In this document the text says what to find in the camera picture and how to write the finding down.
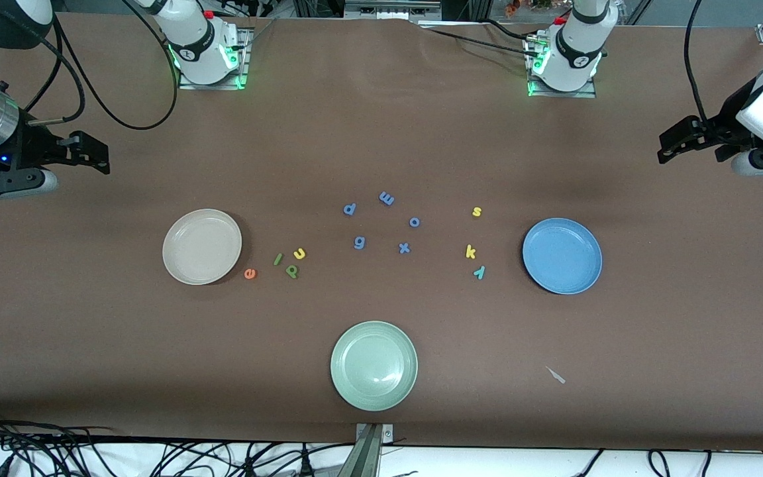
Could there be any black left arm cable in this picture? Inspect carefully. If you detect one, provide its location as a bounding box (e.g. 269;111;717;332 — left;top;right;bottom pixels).
684;0;711;124

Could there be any black cable on table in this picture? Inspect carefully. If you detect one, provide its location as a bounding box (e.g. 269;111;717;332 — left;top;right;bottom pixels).
419;28;538;58
480;19;538;42

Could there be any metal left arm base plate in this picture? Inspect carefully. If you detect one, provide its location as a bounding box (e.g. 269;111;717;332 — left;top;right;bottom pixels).
526;33;597;99

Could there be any black right arm long cable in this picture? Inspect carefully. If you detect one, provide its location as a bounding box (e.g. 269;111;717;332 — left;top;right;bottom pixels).
56;0;178;131

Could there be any pale green plate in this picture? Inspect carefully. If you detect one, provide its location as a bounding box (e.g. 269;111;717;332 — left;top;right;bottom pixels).
330;321;419;411

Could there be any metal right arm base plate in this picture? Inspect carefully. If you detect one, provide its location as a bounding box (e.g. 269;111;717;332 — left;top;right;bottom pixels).
178;30;250;90

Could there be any metal bracket at table edge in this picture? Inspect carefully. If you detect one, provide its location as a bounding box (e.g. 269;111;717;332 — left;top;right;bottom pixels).
338;423;394;477

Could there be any blue plate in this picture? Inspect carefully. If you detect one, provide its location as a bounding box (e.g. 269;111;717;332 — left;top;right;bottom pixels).
522;218;603;295

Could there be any beige brown plate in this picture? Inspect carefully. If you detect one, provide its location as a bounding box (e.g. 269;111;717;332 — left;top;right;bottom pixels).
162;209;243;286

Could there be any brown table cover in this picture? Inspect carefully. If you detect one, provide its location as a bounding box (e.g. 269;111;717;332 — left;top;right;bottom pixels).
0;12;763;451

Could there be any grey metal box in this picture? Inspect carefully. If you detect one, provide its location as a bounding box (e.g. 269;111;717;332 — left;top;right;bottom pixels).
344;1;443;21

